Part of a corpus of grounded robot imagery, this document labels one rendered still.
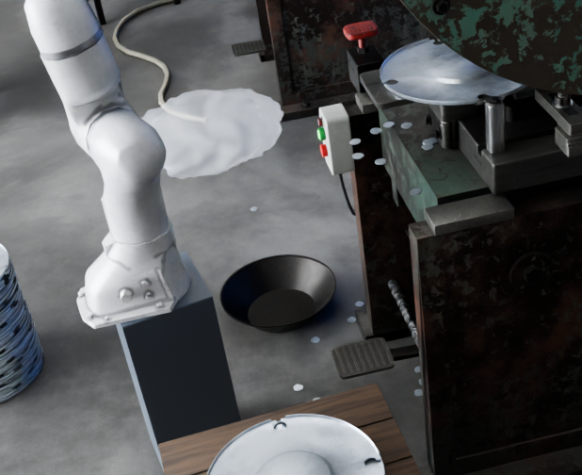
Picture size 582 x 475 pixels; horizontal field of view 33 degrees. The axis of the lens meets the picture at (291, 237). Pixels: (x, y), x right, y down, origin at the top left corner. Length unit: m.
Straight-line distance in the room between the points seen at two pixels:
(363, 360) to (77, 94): 0.85
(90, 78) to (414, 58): 0.61
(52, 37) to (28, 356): 1.08
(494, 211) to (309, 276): 1.01
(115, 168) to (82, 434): 0.86
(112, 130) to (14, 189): 1.74
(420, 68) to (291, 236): 1.09
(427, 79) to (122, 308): 0.70
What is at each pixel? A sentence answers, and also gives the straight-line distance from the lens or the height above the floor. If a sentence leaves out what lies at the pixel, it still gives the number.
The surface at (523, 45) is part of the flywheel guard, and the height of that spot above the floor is 1.02.
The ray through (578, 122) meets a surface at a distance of 1.69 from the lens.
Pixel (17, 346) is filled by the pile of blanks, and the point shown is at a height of 0.12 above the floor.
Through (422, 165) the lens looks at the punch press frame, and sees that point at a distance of 1.80.
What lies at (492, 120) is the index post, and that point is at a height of 0.77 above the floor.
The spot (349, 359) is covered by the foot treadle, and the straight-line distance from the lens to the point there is 2.12.
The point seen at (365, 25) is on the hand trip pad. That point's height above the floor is 0.76.
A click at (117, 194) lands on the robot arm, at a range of 1.75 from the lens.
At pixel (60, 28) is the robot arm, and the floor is 1.02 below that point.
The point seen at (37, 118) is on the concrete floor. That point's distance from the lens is 3.86.
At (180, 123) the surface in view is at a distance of 3.16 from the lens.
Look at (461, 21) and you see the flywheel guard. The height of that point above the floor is 1.07.
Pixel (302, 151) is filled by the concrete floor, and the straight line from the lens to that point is 3.23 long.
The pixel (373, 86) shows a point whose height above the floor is 0.78.
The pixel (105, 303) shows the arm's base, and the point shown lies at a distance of 1.87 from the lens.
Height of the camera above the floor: 1.55
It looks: 34 degrees down
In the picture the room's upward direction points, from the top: 9 degrees counter-clockwise
